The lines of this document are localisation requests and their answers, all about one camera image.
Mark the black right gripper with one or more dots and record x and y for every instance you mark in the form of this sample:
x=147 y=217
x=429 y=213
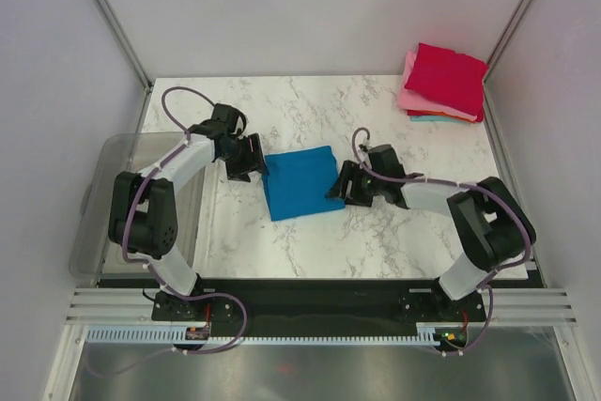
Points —
x=350 y=171

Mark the white slotted cable duct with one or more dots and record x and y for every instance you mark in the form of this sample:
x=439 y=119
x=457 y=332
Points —
x=420 y=335

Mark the clear plastic bin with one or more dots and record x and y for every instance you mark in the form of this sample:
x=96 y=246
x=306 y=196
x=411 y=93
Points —
x=93 y=255

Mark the folded light blue t shirt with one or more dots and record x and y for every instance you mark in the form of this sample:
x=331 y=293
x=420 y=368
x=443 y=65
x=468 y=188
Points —
x=441 y=119

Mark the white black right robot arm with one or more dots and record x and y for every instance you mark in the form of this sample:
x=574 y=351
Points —
x=491 y=226

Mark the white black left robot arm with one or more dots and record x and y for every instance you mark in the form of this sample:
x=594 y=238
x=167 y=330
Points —
x=143 y=216

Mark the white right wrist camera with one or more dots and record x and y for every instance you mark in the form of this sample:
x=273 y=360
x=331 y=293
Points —
x=364 y=147

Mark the aluminium right frame post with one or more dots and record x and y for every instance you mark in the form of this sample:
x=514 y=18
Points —
x=508 y=32

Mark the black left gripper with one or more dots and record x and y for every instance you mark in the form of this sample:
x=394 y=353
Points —
x=253 y=162

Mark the folded crimson t shirt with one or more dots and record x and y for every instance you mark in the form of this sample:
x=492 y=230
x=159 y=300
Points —
x=449 y=78

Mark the aluminium frame post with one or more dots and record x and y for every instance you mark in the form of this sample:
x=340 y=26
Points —
x=508 y=32
x=123 y=43

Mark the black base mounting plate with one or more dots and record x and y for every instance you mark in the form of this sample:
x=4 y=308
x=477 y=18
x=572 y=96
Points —
x=304 y=305

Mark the aluminium left frame post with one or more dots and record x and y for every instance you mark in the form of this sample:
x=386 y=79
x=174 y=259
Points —
x=123 y=43

